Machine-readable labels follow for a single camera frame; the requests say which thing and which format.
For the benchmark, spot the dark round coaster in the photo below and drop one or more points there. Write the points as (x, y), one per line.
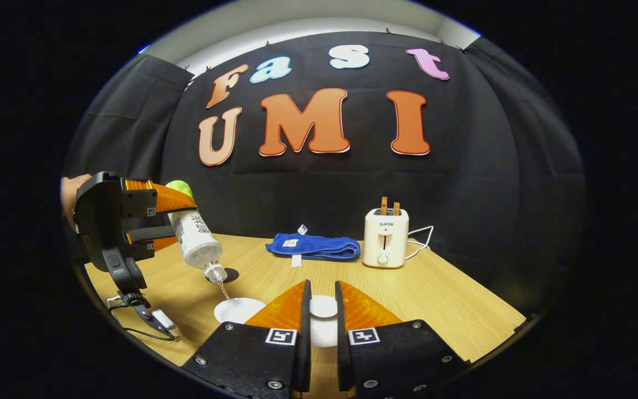
(233, 275)

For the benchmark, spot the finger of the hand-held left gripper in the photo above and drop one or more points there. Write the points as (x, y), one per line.
(139, 202)
(147, 234)

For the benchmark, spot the black backdrop cloth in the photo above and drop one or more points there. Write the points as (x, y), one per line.
(352, 188)

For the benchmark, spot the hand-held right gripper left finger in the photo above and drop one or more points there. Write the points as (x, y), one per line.
(304, 354)

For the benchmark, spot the brown bread slice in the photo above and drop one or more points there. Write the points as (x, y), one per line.
(396, 209)
(384, 206)

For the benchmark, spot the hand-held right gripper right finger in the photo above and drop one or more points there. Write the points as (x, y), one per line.
(342, 354)

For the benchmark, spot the white toaster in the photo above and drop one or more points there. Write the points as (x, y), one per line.
(385, 244)

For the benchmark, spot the folded blue towel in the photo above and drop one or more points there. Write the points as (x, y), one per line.
(313, 246)

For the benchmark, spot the clear water bottle green label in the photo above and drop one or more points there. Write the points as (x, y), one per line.
(197, 238)

